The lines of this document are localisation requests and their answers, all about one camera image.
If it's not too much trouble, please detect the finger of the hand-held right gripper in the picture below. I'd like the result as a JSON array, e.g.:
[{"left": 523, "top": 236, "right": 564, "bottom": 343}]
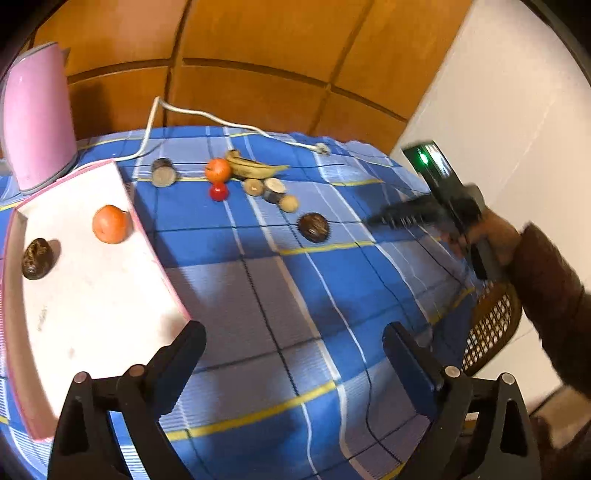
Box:
[
  {"left": 387, "top": 210, "right": 448, "bottom": 230},
  {"left": 367, "top": 194, "right": 437, "bottom": 223}
]

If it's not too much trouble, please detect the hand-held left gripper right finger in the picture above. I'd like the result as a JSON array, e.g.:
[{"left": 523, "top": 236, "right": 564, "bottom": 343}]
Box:
[{"left": 382, "top": 322, "right": 541, "bottom": 480}]

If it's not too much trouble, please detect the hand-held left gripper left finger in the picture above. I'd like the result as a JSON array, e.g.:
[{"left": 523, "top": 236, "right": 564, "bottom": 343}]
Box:
[{"left": 48, "top": 320, "right": 207, "bottom": 480}]

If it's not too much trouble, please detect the dark passion fruit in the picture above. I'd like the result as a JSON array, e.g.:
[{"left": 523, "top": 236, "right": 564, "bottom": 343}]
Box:
[
  {"left": 21, "top": 238, "right": 54, "bottom": 281},
  {"left": 298, "top": 212, "right": 331, "bottom": 243}
]

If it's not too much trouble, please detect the pink white tray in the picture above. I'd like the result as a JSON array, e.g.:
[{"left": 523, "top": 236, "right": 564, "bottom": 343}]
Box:
[{"left": 0, "top": 159, "right": 192, "bottom": 441}]

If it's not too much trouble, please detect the ripe banana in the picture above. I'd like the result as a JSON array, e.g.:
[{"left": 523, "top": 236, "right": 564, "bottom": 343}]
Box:
[{"left": 225, "top": 149, "right": 289, "bottom": 180}]

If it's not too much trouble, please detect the cut sugarcane piece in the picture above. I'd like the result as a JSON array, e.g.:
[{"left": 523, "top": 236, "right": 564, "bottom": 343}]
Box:
[
  {"left": 151, "top": 158, "right": 178, "bottom": 188},
  {"left": 263, "top": 178, "right": 287, "bottom": 204}
]

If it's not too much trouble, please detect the orange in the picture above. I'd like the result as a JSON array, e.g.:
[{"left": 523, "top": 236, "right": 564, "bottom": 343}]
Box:
[
  {"left": 92, "top": 205, "right": 130, "bottom": 244},
  {"left": 205, "top": 158, "right": 232, "bottom": 182}
]

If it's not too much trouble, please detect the person's right hand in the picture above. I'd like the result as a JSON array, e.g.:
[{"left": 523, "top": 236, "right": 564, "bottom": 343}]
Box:
[{"left": 441, "top": 210, "right": 522, "bottom": 268}]

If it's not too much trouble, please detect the wicker chair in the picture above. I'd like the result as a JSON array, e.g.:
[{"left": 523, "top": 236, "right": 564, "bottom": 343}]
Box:
[{"left": 462, "top": 281, "right": 523, "bottom": 376}]

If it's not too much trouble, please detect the blue plaid tablecloth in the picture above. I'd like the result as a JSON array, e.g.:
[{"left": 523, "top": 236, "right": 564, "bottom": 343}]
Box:
[{"left": 0, "top": 126, "right": 478, "bottom": 480}]

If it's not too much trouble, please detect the pink electric kettle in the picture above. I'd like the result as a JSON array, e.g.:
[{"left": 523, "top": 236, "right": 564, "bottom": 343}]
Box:
[{"left": 0, "top": 41, "right": 79, "bottom": 192}]

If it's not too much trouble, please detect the white power cable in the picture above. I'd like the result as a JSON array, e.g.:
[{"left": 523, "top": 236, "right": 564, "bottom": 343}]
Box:
[{"left": 115, "top": 97, "right": 331, "bottom": 162}]

